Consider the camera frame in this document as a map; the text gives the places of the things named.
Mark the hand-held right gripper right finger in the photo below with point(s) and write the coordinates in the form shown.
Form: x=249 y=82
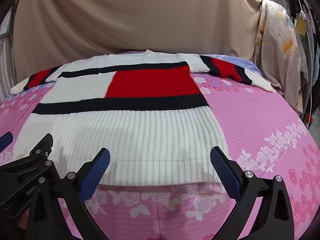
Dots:
x=225 y=173

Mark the grey sheer curtain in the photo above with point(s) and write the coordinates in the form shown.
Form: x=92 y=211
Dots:
x=6 y=55

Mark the yellow paper tag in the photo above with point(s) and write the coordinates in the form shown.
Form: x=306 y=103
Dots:
x=300 y=26

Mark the pale floral hanging cloth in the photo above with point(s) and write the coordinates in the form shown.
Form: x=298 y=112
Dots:
x=277 y=55

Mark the dark hanging clothes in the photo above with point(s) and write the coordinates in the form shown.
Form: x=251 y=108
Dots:
x=315 y=42

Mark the pink floral bedsheet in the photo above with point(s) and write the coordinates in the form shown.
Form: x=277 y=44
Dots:
x=250 y=135

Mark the white red navy knit sweater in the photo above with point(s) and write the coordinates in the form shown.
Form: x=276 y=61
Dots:
x=140 y=130

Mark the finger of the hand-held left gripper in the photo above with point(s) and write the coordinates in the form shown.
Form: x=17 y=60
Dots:
x=41 y=147
x=6 y=140

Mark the beige draped cloth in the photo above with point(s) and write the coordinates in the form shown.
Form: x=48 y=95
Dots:
x=125 y=17

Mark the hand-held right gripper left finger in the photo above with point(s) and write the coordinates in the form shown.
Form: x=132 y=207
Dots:
x=96 y=173

